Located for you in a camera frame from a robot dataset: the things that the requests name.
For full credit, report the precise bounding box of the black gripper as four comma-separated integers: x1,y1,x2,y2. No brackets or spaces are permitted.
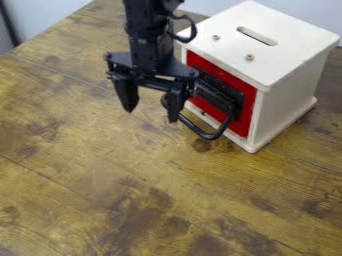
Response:
105,33,199,123

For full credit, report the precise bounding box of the black metal drawer handle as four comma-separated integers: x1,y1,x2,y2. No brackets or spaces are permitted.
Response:
159,68,246,141

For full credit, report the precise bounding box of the red wooden drawer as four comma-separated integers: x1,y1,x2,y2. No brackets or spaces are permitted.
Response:
186,50,257,137

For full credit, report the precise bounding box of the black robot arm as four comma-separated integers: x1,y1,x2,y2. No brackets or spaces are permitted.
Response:
105,0,199,123

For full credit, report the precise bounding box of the white wooden box cabinet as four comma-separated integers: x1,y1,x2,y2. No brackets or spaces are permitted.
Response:
181,0,340,153

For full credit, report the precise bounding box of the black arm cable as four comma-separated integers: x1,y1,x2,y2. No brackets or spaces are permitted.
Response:
165,12,199,44

